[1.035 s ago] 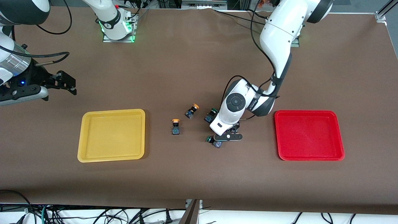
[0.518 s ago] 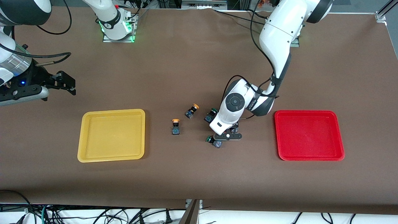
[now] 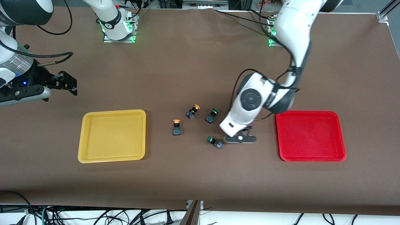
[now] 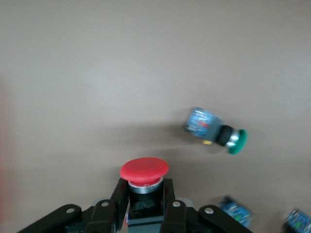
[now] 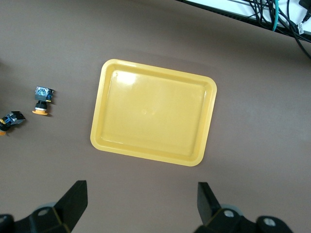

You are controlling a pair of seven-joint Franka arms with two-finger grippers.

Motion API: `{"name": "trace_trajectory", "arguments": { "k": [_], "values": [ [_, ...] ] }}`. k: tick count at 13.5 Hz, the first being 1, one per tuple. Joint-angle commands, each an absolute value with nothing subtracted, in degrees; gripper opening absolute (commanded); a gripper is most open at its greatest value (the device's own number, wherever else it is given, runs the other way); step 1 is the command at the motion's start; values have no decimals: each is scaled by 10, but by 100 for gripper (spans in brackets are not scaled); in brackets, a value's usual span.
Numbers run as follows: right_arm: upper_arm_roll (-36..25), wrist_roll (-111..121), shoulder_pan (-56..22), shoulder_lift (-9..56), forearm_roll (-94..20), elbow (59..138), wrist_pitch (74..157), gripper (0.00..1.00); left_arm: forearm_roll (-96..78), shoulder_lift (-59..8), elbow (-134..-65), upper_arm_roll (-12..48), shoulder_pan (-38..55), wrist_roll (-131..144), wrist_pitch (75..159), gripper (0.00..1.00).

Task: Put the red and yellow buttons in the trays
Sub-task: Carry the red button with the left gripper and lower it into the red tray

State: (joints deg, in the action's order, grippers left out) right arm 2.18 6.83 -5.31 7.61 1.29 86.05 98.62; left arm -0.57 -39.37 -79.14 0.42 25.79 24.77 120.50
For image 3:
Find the red plastic tray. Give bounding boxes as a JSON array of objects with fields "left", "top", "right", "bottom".
[{"left": 275, "top": 111, "right": 347, "bottom": 162}]

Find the yellow plastic tray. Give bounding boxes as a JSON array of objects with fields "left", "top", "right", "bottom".
[{"left": 77, "top": 109, "right": 147, "bottom": 164}]

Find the silver metal rack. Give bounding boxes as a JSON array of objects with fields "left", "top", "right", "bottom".
[{"left": 182, "top": 0, "right": 229, "bottom": 10}]

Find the green push button switch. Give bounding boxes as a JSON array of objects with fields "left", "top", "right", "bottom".
[
  {"left": 206, "top": 136, "right": 224, "bottom": 149},
  {"left": 205, "top": 108, "right": 219, "bottom": 124}
]

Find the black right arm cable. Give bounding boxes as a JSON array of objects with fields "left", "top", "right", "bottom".
[{"left": 37, "top": 0, "right": 73, "bottom": 35}]

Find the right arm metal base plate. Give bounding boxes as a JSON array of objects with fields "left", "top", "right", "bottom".
[{"left": 103, "top": 9, "right": 139, "bottom": 43}]

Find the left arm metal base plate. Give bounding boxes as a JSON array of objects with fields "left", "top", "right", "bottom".
[{"left": 268, "top": 17, "right": 285, "bottom": 47}]

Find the black cable on table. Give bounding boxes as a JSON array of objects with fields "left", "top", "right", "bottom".
[{"left": 214, "top": 9, "right": 275, "bottom": 25}]

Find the black floor cable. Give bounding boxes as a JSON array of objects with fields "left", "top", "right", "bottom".
[{"left": 0, "top": 190, "right": 32, "bottom": 216}]

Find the green cable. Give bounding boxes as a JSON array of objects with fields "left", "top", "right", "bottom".
[{"left": 40, "top": 205, "right": 50, "bottom": 225}]

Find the aluminium frame extrusion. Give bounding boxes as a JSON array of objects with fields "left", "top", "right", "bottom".
[{"left": 377, "top": 0, "right": 400, "bottom": 23}]

